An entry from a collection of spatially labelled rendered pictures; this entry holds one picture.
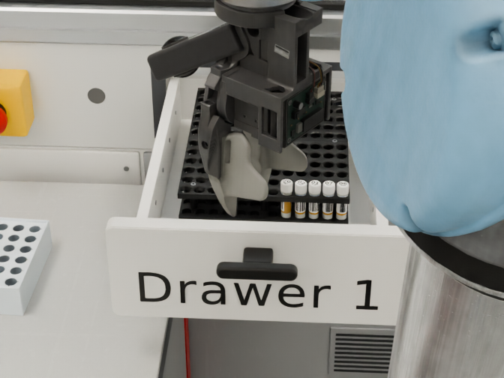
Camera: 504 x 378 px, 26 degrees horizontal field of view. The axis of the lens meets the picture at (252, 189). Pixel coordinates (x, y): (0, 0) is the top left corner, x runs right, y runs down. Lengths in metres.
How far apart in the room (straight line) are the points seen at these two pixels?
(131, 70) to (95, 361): 0.37
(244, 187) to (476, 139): 0.63
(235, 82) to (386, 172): 0.52
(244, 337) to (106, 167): 0.33
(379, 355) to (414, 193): 1.22
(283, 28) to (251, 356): 0.80
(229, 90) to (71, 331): 0.39
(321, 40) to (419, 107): 0.94
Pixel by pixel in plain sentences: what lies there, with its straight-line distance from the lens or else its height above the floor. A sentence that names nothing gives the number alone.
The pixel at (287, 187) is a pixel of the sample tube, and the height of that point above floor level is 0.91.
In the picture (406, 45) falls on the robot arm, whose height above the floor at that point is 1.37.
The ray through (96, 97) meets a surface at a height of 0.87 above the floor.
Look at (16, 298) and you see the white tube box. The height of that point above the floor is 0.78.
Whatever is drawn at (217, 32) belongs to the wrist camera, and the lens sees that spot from 0.90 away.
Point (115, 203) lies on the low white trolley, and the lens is 1.36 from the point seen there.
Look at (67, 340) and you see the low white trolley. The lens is 1.17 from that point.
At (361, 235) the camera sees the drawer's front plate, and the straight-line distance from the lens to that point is 1.02.
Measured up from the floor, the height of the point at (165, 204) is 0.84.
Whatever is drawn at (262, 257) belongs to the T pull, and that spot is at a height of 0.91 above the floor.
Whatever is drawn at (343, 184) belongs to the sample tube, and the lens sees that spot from 1.11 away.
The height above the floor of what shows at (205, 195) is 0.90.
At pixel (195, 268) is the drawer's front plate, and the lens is 1.05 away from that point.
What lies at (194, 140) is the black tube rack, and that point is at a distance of 1.21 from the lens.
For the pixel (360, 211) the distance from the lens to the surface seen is 1.21.
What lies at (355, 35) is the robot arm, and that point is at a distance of 0.40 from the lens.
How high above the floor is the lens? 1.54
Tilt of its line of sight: 34 degrees down
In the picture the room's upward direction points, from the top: straight up
